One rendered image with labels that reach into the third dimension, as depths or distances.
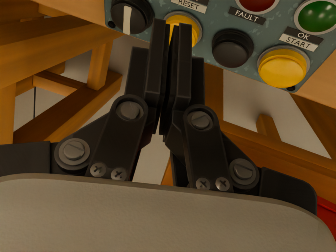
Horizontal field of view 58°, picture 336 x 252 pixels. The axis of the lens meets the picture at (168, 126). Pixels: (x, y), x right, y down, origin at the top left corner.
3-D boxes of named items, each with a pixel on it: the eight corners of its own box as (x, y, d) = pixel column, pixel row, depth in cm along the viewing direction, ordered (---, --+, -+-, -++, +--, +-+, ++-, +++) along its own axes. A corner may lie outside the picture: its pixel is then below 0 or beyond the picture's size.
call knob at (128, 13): (149, 31, 21) (144, 43, 21) (115, 19, 21) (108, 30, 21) (153, 0, 19) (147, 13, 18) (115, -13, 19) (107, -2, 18)
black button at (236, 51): (243, 63, 21) (240, 76, 20) (210, 52, 21) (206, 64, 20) (257, 38, 19) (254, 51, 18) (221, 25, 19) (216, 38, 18)
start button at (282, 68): (292, 83, 21) (291, 96, 21) (253, 70, 21) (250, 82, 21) (316, 56, 19) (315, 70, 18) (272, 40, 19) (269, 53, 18)
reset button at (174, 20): (195, 46, 21) (191, 58, 21) (163, 35, 21) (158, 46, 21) (204, 20, 19) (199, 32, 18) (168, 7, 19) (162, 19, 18)
